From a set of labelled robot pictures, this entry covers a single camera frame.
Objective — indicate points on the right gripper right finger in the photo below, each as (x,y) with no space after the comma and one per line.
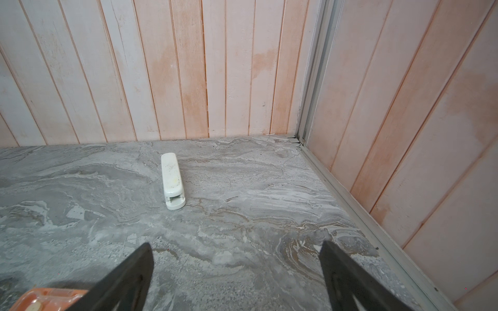
(350,287)

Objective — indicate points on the white rectangular case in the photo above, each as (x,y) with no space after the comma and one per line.
(173,188)

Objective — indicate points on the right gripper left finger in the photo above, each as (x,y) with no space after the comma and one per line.
(124,288)

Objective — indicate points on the orange small pillbox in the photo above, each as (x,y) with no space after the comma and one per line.
(47,299)

